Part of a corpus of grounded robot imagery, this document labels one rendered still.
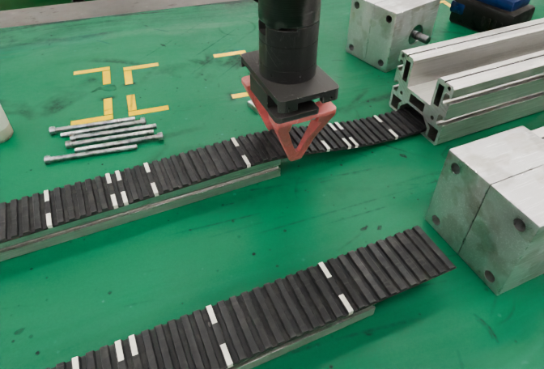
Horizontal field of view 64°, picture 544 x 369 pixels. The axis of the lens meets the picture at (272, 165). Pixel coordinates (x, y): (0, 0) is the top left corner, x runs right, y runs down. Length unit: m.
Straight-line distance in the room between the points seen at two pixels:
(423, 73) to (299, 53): 0.23
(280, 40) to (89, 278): 0.28
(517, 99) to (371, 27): 0.23
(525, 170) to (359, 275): 0.17
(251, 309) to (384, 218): 0.19
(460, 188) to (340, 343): 0.17
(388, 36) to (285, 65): 0.30
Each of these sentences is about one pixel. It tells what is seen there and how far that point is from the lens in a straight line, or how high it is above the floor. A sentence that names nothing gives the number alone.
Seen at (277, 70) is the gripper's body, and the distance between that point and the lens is 0.42.
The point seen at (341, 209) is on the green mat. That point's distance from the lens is 0.47.
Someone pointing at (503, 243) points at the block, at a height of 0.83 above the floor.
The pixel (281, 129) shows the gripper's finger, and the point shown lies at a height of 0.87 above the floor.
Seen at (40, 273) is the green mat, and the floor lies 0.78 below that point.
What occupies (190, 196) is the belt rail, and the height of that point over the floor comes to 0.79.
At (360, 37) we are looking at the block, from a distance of 0.73.
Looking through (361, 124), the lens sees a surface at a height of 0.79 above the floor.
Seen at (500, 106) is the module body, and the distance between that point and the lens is 0.63.
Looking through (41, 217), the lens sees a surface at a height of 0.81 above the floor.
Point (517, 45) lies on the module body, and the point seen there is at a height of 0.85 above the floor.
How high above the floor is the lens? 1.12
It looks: 42 degrees down
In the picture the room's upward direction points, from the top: straight up
